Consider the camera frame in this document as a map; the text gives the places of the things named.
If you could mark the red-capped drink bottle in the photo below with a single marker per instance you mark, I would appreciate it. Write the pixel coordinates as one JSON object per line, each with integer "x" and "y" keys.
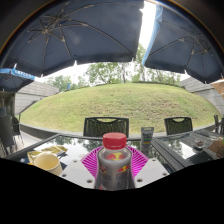
{"x": 114, "y": 168}

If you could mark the large dark blue parasol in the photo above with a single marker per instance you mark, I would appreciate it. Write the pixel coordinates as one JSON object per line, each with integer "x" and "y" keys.
{"x": 80, "y": 36}

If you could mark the dark blue parasol, light-blue edge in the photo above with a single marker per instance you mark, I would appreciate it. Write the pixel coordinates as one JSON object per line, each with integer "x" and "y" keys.
{"x": 190, "y": 43}

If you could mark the dark wicker chair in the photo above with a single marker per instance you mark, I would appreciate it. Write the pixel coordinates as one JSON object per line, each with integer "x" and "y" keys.
{"x": 16, "y": 124}
{"x": 219, "y": 124}
{"x": 6, "y": 133}
{"x": 106, "y": 128}
{"x": 178, "y": 126}

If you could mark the small blue parasol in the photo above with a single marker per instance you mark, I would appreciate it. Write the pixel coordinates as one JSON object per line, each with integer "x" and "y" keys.
{"x": 13, "y": 79}

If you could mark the small dark ashtray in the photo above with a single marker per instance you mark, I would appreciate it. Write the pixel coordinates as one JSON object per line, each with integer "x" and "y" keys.
{"x": 200, "y": 144}

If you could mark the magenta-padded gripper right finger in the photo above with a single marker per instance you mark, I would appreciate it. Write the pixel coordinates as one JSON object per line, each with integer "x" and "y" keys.
{"x": 150, "y": 170}

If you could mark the yellow snack packet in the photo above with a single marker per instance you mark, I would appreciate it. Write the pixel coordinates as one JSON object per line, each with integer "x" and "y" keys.
{"x": 50, "y": 150}

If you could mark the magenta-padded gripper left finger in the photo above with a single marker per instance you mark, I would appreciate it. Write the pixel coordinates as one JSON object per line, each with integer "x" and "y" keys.
{"x": 76, "y": 172}

